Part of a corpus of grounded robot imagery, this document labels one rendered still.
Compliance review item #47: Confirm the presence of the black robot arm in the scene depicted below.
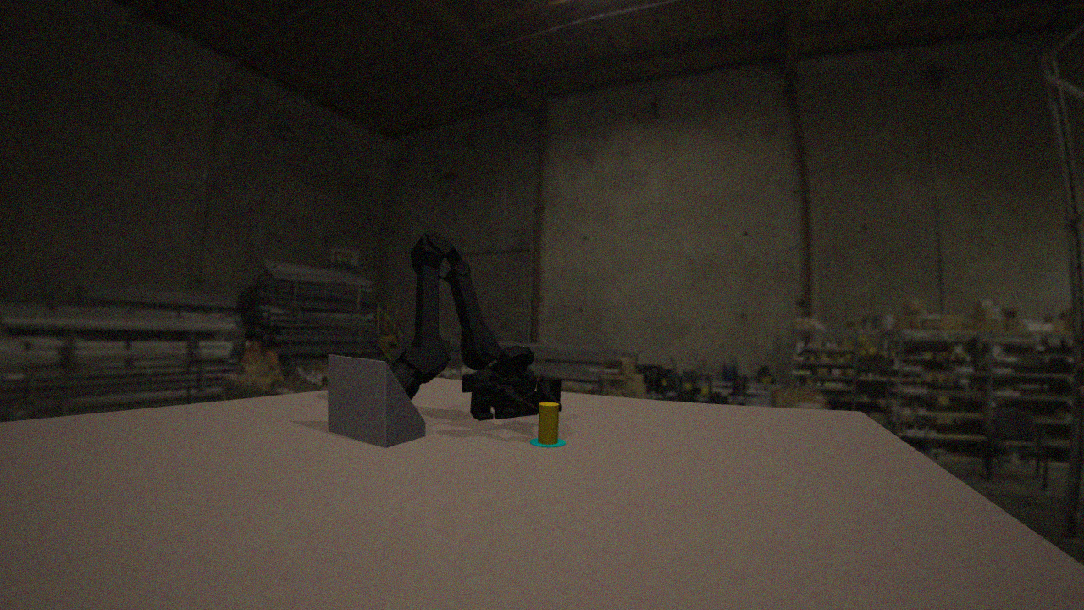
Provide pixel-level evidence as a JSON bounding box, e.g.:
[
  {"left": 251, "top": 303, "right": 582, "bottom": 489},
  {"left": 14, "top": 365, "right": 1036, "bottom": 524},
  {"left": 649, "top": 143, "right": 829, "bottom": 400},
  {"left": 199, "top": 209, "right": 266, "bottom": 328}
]
[{"left": 389, "top": 231, "right": 537, "bottom": 400}]

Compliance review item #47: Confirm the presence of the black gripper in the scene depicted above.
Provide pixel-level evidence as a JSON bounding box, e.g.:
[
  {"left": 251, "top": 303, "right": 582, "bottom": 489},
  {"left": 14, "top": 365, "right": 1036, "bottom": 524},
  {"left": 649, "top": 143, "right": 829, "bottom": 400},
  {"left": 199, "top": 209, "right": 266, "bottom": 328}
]
[{"left": 470, "top": 375, "right": 562, "bottom": 421}]

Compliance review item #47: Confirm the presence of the yellow cylinder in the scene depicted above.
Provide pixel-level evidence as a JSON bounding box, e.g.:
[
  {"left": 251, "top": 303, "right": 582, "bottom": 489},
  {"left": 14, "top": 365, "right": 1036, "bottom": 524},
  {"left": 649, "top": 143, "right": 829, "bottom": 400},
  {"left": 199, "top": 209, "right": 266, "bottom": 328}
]
[{"left": 538, "top": 402, "right": 560, "bottom": 445}]

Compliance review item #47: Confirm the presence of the cyan circle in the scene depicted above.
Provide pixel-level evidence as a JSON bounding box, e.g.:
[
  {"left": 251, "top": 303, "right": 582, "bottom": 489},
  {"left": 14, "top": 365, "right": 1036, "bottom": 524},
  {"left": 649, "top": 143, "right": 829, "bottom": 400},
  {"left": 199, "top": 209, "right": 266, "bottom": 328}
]
[{"left": 529, "top": 438, "right": 566, "bottom": 447}]

